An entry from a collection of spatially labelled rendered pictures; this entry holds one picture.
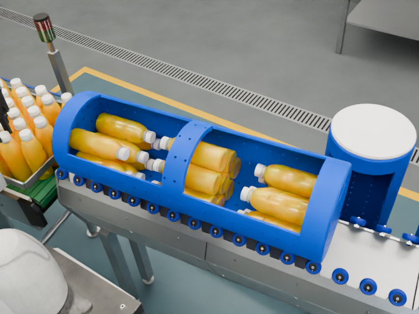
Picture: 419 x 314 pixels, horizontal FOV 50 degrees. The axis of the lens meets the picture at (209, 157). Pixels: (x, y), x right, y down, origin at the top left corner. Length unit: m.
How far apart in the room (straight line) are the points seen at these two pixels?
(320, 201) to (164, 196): 0.44
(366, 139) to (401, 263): 0.42
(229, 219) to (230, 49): 2.85
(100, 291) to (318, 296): 0.61
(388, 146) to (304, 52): 2.44
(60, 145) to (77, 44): 2.94
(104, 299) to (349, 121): 0.99
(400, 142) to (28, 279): 1.17
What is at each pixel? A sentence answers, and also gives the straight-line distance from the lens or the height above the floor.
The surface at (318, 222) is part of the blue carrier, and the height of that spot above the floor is 1.18.
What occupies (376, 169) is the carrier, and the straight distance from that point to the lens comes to 1.55.
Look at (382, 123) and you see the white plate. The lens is 1.64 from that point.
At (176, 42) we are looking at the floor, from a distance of 4.11.
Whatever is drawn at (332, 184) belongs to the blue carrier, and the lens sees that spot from 1.14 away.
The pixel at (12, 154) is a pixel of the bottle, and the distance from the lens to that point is 1.67.
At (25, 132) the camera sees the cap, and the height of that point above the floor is 1.10.
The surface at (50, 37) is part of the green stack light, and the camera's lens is 1.98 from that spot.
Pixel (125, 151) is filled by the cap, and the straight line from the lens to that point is 1.40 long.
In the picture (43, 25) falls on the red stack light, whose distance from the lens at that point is 1.95.
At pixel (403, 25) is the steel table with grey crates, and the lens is 3.82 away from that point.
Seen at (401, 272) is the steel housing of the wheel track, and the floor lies 0.93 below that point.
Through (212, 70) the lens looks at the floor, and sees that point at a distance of 3.70.
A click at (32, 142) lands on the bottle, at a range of 1.64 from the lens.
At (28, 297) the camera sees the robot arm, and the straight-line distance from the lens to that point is 1.07.
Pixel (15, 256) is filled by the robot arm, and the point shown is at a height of 1.31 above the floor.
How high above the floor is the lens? 2.08
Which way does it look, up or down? 45 degrees down
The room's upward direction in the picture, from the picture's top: 5 degrees counter-clockwise
